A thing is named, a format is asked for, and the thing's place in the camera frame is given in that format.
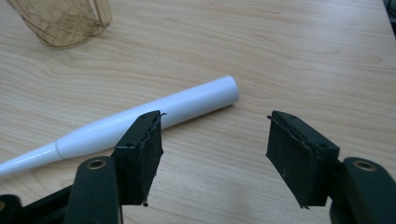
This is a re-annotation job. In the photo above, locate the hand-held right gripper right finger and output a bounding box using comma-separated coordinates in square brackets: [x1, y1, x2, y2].
[265, 110, 341, 209]

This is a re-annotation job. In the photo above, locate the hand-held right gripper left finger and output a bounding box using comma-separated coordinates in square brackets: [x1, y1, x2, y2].
[111, 110, 164, 207]

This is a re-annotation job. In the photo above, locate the white electric toothbrush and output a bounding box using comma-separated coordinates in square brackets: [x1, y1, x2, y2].
[0, 75, 240, 178]

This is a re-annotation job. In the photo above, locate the amber transparent plastic cup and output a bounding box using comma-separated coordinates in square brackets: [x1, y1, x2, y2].
[6, 0, 113, 49]

